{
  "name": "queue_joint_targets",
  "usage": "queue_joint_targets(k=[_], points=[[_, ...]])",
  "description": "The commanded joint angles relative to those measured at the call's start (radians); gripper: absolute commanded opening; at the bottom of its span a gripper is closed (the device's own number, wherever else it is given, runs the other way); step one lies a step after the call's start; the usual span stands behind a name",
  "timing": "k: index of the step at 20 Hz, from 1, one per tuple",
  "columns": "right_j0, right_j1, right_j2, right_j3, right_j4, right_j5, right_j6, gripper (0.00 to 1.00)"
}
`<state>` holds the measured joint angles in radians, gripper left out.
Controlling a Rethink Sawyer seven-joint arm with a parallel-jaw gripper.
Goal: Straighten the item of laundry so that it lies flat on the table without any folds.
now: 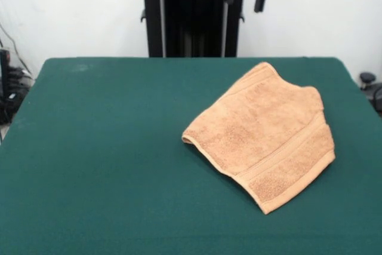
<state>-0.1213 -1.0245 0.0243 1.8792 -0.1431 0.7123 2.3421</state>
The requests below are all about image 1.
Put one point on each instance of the tan terry towel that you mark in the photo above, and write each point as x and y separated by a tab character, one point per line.
262	141

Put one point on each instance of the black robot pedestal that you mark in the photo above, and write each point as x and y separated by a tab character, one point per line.
194	13

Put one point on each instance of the dark green table cloth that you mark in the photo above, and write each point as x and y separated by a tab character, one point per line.
89	147

